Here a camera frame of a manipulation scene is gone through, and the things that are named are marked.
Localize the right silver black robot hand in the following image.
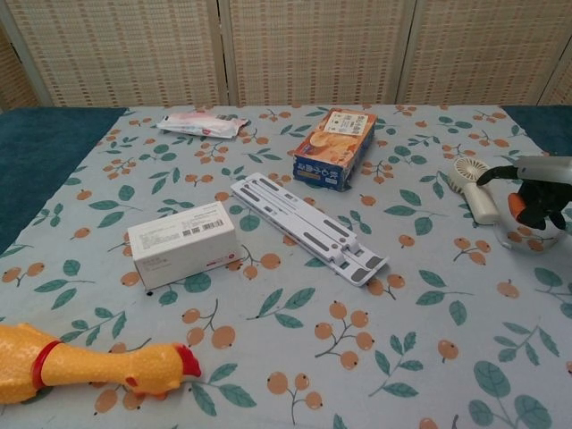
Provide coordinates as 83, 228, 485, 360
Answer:
475, 155, 572, 233

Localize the white handheld fan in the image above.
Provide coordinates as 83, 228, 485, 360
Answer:
452, 156, 562, 257

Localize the woven bamboo screen panel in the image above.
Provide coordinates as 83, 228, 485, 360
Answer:
0, 26, 46, 113
537, 0, 572, 106
0, 0, 231, 109
396, 0, 559, 108
220, 0, 415, 108

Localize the orange blue cookie box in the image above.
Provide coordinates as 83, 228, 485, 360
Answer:
292, 106, 379, 193

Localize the white folding laptop stand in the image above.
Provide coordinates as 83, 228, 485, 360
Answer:
229, 172, 391, 288

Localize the floral print tablecloth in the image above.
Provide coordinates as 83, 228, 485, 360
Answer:
0, 103, 572, 429

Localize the pink white snack packet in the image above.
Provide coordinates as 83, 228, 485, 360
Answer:
156, 111, 251, 140

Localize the white cardboard product box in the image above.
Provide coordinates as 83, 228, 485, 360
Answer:
126, 200, 245, 290

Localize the yellow rubber chicken toy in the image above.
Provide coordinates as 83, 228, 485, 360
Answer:
0, 322, 204, 406

